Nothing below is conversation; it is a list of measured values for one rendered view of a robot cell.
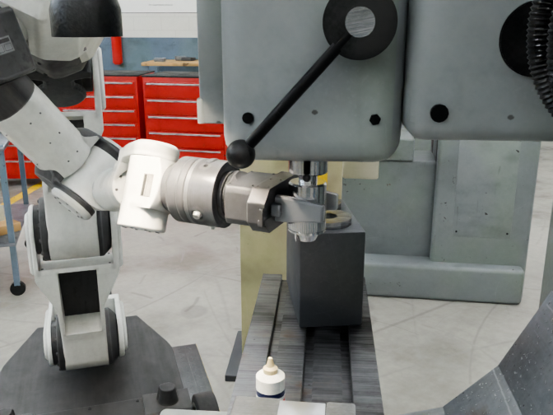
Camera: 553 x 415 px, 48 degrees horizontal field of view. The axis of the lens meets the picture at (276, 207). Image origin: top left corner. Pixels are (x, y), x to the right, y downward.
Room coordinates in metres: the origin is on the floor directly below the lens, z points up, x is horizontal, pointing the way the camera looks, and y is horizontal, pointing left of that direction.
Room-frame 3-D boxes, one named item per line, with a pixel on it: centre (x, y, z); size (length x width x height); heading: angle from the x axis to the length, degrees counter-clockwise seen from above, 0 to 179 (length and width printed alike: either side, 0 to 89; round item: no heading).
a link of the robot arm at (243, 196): (0.78, 0.05, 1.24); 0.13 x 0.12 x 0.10; 157
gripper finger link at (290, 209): (0.71, -0.03, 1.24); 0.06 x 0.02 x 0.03; 67
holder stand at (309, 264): (1.17, -0.09, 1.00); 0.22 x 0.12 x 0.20; 5
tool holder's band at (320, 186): (0.74, -0.04, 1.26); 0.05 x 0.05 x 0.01
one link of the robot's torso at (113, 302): (1.48, 0.50, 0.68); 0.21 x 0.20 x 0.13; 17
